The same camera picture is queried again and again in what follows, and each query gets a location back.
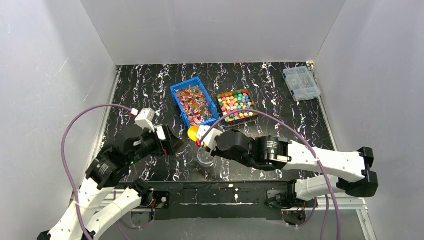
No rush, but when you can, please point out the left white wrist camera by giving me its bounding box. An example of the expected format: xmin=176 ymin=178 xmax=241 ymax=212
xmin=130 ymin=108 xmax=156 ymax=133

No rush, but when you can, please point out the clear plastic organizer box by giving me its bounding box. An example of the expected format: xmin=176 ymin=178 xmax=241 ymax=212
xmin=282 ymin=66 xmax=321 ymax=102

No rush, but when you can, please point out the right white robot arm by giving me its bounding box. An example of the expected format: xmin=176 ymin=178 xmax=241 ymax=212
xmin=199 ymin=129 xmax=379 ymax=202

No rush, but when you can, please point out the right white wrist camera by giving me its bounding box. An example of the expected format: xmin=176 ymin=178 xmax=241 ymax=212
xmin=195 ymin=125 xmax=223 ymax=151

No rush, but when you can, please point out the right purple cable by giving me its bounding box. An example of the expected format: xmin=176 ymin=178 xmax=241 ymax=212
xmin=198 ymin=109 xmax=343 ymax=240

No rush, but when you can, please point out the gold tray of star candies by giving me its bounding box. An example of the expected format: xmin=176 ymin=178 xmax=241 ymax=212
xmin=216 ymin=88 xmax=258 ymax=126

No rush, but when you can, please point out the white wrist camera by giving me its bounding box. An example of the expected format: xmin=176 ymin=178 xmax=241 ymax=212
xmin=195 ymin=125 xmax=223 ymax=151
xmin=130 ymin=108 xmax=156 ymax=133

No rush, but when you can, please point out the clear round plastic jar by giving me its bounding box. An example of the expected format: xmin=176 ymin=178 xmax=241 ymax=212
xmin=196 ymin=147 xmax=216 ymax=168

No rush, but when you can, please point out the orange plastic scoop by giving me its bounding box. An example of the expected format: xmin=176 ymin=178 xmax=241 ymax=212
xmin=187 ymin=125 xmax=208 ymax=147

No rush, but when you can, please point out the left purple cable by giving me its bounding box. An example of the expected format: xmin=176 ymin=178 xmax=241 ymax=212
xmin=61 ymin=103 xmax=135 ymax=240

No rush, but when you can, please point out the purple cable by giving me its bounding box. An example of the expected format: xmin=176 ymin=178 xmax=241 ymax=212
xmin=61 ymin=103 xmax=135 ymax=240
xmin=198 ymin=109 xmax=343 ymax=240

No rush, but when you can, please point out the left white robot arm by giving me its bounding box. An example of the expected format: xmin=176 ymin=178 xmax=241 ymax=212
xmin=37 ymin=125 xmax=185 ymax=240

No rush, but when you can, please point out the blue plastic candy bin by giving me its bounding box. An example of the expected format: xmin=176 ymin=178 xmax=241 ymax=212
xmin=170 ymin=77 xmax=219 ymax=128

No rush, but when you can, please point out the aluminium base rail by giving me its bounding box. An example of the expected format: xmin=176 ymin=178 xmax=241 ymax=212
xmin=61 ymin=187 xmax=377 ymax=240

